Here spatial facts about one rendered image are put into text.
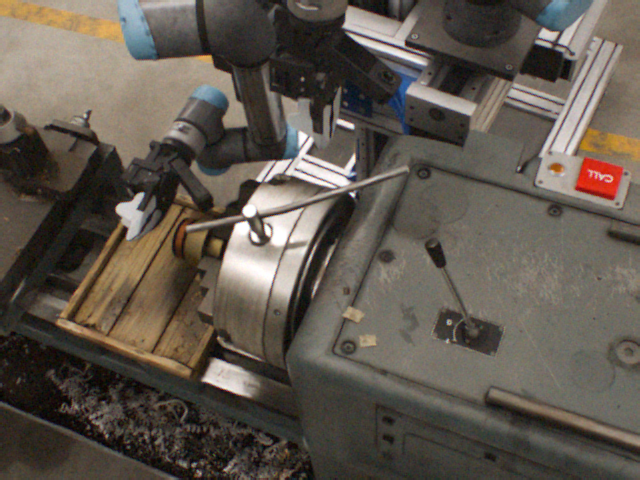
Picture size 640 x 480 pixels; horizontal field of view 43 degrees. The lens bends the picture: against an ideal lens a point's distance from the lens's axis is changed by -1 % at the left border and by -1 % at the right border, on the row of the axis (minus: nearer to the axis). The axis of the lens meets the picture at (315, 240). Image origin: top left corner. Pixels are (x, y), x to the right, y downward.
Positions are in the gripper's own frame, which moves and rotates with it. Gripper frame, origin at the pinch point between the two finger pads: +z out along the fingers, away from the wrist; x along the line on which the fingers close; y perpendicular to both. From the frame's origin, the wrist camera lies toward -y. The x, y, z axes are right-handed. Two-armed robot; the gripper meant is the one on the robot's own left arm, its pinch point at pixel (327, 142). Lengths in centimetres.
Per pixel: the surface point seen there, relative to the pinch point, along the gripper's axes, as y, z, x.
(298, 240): 2.3, 16.6, 4.1
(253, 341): 5.6, 31.6, 13.8
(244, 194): 15.9, 19.0, -4.3
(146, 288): 38, 51, -3
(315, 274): -0.7, 22.6, 4.2
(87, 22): 171, 103, -158
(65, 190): 58, 36, -7
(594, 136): -37, 100, -166
